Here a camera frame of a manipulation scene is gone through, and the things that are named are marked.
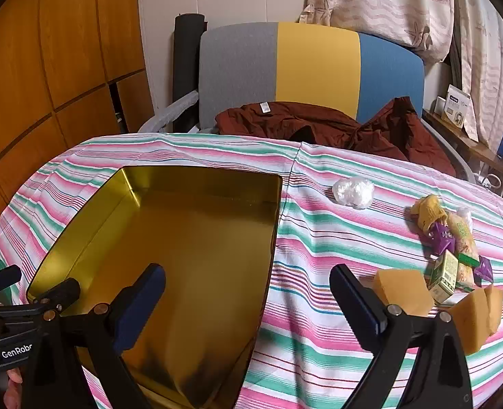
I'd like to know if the white carton box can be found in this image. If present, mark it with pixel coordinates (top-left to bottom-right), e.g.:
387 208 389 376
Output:
443 84 469 126

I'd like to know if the purple snack packet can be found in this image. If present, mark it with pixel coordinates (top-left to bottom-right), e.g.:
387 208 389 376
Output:
475 256 495 284
422 219 456 258

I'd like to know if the yellow sponge block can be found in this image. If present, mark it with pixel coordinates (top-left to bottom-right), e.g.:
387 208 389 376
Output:
371 269 436 318
452 285 503 356

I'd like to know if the wooden wardrobe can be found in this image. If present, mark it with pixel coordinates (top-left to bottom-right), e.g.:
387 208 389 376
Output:
0 0 154 307

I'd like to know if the rice cracker snack packet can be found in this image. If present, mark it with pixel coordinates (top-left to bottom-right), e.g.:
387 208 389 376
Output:
456 262 478 294
445 212 480 265

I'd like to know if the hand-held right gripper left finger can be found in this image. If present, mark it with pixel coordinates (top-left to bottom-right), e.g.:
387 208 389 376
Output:
21 263 167 409

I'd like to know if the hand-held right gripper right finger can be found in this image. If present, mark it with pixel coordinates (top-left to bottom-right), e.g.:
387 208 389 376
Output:
329 264 474 409

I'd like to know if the white cable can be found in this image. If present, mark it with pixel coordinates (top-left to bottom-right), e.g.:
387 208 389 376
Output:
475 172 503 189

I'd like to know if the maroon garment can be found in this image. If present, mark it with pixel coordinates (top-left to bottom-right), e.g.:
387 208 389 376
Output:
214 97 457 175

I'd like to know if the pink green striped tablecloth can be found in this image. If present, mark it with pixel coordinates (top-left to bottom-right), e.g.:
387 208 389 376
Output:
0 133 503 409

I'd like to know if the gold metal tin box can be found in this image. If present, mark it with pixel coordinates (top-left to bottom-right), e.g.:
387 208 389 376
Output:
26 167 284 409

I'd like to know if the black rolled mat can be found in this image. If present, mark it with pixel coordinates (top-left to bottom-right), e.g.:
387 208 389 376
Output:
172 14 207 133

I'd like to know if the beige printed curtain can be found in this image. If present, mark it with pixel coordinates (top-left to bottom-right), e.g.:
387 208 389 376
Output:
300 0 454 64
449 0 503 171

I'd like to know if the wooden side table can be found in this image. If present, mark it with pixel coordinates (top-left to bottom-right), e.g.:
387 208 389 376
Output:
422 108 503 205

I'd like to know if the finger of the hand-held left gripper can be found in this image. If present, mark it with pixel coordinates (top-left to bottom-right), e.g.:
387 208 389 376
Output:
26 278 82 314
0 264 22 292

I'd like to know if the person's left hand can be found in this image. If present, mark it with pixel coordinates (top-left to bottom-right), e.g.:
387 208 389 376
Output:
2 368 24 409

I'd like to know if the white wrapped chair armrest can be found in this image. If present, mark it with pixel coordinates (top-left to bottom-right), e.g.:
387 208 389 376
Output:
138 89 201 134

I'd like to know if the yellow crumpled wrapper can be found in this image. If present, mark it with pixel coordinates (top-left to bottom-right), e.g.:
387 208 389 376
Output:
411 195 446 231

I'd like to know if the small green white box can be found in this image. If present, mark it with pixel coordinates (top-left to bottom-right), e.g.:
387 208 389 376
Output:
428 249 461 305

